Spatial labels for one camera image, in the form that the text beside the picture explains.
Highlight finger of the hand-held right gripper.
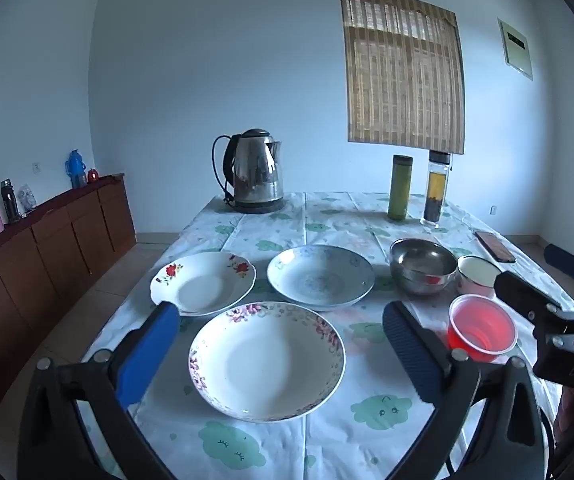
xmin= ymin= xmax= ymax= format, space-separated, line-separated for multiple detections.
xmin=494 ymin=271 xmax=574 ymax=348

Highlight brown wooden sideboard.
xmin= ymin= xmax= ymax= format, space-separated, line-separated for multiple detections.
xmin=0 ymin=172 xmax=137 ymax=443

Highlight black kettle base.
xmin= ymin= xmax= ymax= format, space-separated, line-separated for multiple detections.
xmin=227 ymin=195 xmax=287 ymax=215

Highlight black thermos flask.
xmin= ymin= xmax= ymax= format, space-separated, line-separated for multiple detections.
xmin=0 ymin=178 xmax=22 ymax=224

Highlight white enamel bowl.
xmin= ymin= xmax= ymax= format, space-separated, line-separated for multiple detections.
xmin=456 ymin=255 xmax=502 ymax=297

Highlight red flower white plate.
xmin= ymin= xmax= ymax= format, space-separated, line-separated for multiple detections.
xmin=149 ymin=252 xmax=257 ymax=317

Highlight black smartphone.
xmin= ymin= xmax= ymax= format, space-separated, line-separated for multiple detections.
xmin=475 ymin=230 xmax=516 ymax=264

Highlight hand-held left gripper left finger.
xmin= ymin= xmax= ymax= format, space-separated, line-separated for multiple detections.
xmin=17 ymin=301 xmax=182 ymax=480

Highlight pink floral rim plate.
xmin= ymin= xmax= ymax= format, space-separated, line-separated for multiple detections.
xmin=188 ymin=301 xmax=346 ymax=423

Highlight green thermos bottle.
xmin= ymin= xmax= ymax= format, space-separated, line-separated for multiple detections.
xmin=387 ymin=154 xmax=414 ymax=221

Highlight large bamboo window blind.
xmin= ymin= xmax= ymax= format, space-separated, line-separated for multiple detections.
xmin=339 ymin=0 xmax=466 ymax=156

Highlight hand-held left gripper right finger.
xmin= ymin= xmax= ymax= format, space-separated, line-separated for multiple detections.
xmin=383 ymin=301 xmax=550 ymax=480

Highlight pale wall panel box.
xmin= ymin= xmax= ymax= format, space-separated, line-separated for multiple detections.
xmin=497 ymin=17 xmax=534 ymax=82

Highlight red plastic bowl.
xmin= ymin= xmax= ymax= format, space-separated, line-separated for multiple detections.
xmin=447 ymin=294 xmax=518 ymax=363

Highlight green cloud print tablecloth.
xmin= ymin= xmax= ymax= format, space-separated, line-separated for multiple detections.
xmin=74 ymin=191 xmax=574 ymax=480

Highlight blue pattern white plate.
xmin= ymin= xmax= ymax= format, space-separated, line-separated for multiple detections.
xmin=267 ymin=245 xmax=375 ymax=311

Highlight stainless steel bowl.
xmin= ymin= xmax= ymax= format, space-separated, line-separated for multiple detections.
xmin=390 ymin=238 xmax=458 ymax=286
xmin=396 ymin=266 xmax=456 ymax=297

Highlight stainless steel electric kettle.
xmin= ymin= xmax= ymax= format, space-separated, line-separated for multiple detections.
xmin=223 ymin=128 xmax=285 ymax=206

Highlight glass tea bottle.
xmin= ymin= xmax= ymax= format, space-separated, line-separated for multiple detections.
xmin=420 ymin=150 xmax=452 ymax=227

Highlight clear plastic bag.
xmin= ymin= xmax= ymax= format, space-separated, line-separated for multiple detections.
xmin=18 ymin=184 xmax=38 ymax=214

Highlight blue thermos flask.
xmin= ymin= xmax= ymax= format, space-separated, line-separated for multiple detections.
xmin=64 ymin=149 xmax=88 ymax=190

